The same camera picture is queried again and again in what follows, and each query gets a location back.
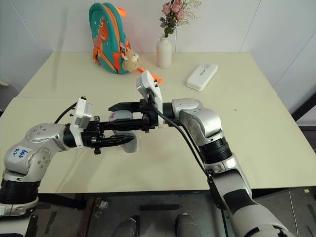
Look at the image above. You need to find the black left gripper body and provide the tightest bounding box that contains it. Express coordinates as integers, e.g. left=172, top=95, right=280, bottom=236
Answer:
left=80, top=115, right=106, bottom=156

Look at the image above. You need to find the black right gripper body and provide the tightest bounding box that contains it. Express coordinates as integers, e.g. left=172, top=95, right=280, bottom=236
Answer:
left=139, top=86, right=160, bottom=133

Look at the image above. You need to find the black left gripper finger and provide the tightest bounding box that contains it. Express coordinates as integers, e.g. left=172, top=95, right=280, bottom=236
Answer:
left=101, top=135, right=135, bottom=147
left=99, top=120, right=134, bottom=131

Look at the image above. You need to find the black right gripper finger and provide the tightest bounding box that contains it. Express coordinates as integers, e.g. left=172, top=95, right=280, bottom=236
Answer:
left=108, top=101, right=142, bottom=113
left=110, top=118, right=145, bottom=131

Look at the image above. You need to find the grey jar lid pink mark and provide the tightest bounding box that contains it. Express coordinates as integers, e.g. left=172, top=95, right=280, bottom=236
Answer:
left=109, top=110, right=134, bottom=122

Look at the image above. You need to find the grey translucent jar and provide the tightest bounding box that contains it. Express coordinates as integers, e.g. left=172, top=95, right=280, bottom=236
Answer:
left=110, top=128, right=138, bottom=154

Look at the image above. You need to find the white flat rectangular box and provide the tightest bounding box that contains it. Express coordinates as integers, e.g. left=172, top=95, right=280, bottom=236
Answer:
left=186, top=62, right=219, bottom=92

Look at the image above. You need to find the white ceramic vase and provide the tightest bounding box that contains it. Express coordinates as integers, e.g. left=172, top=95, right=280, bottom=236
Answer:
left=156, top=36, right=173, bottom=69

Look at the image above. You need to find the teal orange dinosaur backpack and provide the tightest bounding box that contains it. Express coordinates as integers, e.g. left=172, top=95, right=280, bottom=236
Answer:
left=88, top=2, right=164, bottom=84

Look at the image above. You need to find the white handwritten label sticker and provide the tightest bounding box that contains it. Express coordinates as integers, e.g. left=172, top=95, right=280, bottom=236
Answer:
left=9, top=147, right=30, bottom=163

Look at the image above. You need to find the dark rounded shape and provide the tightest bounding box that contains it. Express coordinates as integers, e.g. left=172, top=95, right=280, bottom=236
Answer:
left=114, top=215, right=141, bottom=237
left=174, top=212, right=203, bottom=237

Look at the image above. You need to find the pink flower bouquet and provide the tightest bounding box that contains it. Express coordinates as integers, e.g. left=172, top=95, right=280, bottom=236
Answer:
left=159, top=0, right=202, bottom=39

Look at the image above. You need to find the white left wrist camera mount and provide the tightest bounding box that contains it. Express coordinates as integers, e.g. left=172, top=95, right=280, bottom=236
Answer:
left=69, top=97, right=95, bottom=150

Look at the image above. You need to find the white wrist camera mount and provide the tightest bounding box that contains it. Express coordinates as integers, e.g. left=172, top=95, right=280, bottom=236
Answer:
left=69, top=97, right=95, bottom=150
left=136, top=70, right=164, bottom=129

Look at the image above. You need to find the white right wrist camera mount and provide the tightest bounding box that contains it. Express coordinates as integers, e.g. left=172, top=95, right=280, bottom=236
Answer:
left=136, top=70, right=164, bottom=129

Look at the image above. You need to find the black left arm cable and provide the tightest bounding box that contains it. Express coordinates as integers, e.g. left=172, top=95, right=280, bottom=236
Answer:
left=53, top=101, right=77, bottom=124

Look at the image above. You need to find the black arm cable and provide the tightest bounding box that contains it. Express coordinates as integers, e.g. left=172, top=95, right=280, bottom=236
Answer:
left=53, top=101, right=77, bottom=124
left=147, top=86, right=229, bottom=237

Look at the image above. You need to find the beige plush toy keychain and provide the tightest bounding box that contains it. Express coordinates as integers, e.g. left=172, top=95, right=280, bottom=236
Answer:
left=122, top=48, right=140, bottom=73

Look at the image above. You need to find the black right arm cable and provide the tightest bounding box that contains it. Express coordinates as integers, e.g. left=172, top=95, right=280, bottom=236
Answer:
left=147, top=86, right=229, bottom=237

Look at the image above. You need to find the black table frame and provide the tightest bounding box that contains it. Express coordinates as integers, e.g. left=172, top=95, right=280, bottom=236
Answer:
left=37, top=187, right=316, bottom=199

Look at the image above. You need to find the black furniture frame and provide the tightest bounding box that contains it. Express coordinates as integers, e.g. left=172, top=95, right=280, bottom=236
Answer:
left=290, top=91, right=316, bottom=188

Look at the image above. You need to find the thin white floor cable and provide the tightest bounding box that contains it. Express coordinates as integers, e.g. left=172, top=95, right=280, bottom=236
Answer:
left=288, top=189, right=297, bottom=224

